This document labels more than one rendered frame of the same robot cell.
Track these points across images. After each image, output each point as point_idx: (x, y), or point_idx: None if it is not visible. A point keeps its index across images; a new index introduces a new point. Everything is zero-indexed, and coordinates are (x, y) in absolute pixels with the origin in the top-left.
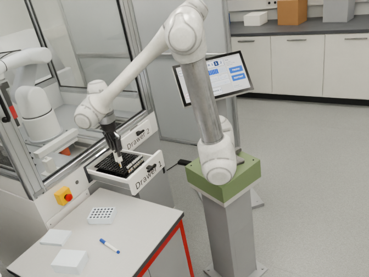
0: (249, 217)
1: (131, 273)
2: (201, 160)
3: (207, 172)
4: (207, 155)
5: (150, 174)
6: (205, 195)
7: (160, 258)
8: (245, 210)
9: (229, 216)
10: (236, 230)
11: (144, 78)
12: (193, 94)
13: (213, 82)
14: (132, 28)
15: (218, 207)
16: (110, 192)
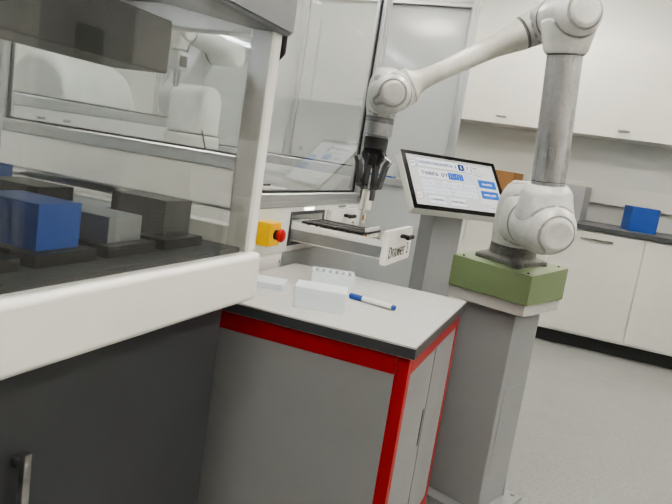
0: (524, 373)
1: (434, 326)
2: (531, 208)
3: (543, 221)
4: (545, 200)
5: (399, 251)
6: (481, 303)
7: (441, 348)
8: (525, 354)
9: (511, 349)
10: (509, 383)
11: None
12: (557, 101)
13: (456, 189)
14: (381, 63)
15: (496, 331)
16: None
